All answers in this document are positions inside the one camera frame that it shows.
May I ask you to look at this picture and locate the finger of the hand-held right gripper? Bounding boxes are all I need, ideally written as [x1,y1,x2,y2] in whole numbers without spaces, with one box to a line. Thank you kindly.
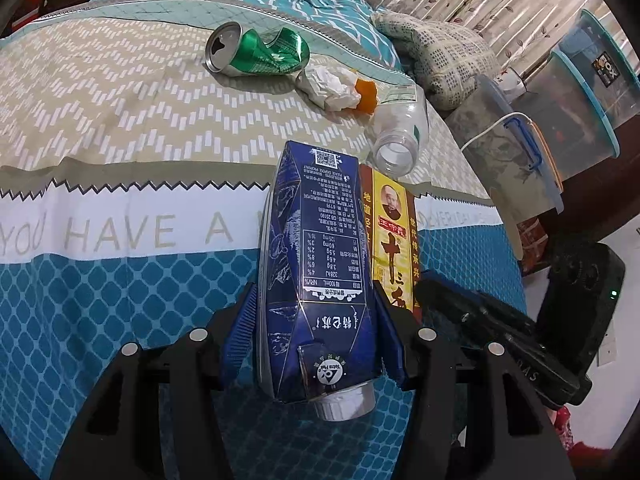
[414,277,593,409]

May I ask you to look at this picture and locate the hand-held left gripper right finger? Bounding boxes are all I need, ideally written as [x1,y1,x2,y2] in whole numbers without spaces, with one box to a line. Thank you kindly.
[372,287,576,480]

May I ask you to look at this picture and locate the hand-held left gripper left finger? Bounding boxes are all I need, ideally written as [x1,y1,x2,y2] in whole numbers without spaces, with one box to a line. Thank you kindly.
[50,280,261,480]

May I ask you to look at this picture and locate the blue milk carton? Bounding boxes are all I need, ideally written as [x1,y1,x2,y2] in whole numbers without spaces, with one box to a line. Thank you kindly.
[257,140,385,422]

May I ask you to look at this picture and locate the brown yellow spice box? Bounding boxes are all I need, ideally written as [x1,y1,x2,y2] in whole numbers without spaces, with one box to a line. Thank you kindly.
[357,162,426,323]

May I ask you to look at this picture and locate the clear plastic bottle green label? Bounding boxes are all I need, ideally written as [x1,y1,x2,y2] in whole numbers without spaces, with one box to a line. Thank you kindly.
[364,82,431,178]

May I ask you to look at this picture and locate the orange peel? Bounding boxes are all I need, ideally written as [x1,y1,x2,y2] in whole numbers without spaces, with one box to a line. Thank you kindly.
[352,77,381,117]

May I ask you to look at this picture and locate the white tissue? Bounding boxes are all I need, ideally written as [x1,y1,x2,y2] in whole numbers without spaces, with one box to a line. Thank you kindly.
[295,66,362,111]

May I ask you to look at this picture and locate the red printed bag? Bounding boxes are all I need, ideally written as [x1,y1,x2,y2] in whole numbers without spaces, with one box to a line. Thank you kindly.
[515,217,551,276]

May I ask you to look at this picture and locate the clear storage box teal lid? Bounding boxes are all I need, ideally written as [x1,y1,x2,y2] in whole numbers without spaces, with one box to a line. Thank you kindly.
[542,50,623,181]

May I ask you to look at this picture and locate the clear storage box dark label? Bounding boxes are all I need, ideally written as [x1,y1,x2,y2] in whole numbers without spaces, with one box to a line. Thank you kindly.
[560,7,640,131]

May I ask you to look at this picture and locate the grey patterned pillow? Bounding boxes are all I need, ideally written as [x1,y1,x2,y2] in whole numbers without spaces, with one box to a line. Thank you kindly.
[372,10,501,111]

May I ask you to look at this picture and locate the green crushed can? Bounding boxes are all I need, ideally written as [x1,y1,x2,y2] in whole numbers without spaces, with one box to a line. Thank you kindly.
[204,22,311,78]

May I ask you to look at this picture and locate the white cable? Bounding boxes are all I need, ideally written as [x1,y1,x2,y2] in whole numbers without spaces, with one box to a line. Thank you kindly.
[460,112,521,153]

